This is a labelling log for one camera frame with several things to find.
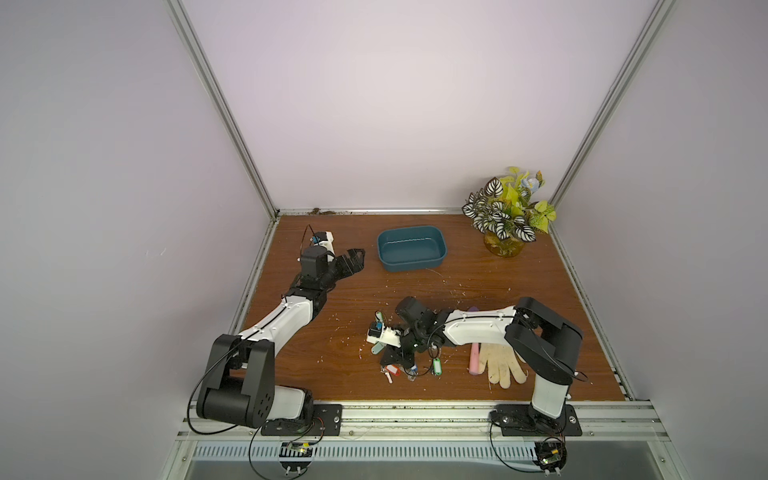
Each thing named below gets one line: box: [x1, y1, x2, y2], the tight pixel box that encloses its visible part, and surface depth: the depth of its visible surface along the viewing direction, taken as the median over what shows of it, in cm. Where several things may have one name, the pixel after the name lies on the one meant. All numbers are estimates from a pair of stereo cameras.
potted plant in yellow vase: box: [462, 167, 557, 258], surface depth 93 cm
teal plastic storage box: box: [377, 226, 447, 273], surface depth 110 cm
